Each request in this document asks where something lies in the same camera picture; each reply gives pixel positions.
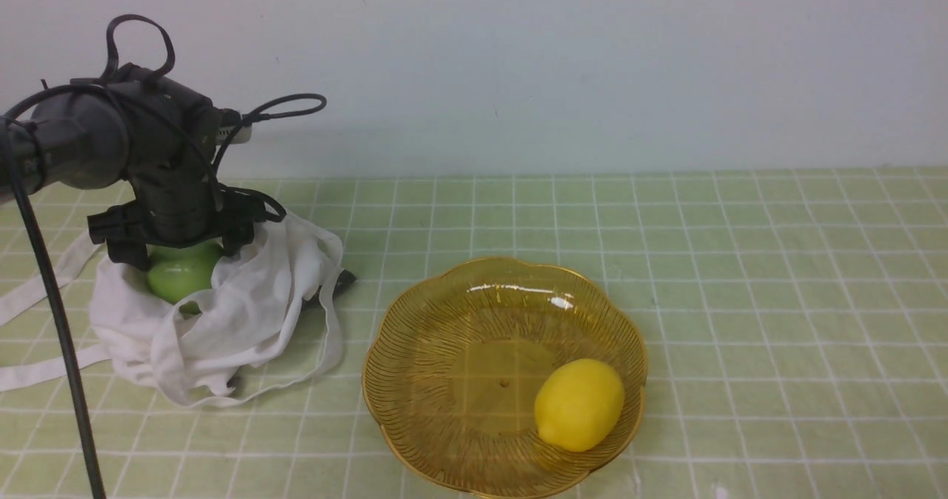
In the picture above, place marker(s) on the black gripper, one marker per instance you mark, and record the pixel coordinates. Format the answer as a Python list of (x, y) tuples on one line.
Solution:
[(177, 200)]

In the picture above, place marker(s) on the green apple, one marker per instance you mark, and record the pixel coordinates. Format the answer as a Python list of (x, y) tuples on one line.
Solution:
[(176, 273)]

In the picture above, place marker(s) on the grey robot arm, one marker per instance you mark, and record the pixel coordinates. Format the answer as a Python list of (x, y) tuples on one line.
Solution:
[(78, 135)]

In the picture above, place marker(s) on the white cloth bag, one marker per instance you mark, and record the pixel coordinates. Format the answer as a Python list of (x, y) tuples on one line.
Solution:
[(246, 318)]

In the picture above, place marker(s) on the black bag tag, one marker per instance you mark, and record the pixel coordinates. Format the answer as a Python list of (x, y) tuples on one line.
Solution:
[(344, 282)]

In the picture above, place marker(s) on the amber plastic fruit plate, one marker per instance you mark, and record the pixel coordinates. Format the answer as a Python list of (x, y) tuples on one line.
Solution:
[(452, 376)]

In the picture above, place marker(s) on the yellow lemon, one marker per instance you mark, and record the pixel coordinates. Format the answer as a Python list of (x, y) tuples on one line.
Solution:
[(579, 405)]

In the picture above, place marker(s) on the green checkered tablecloth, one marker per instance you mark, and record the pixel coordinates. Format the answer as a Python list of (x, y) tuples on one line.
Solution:
[(795, 322)]

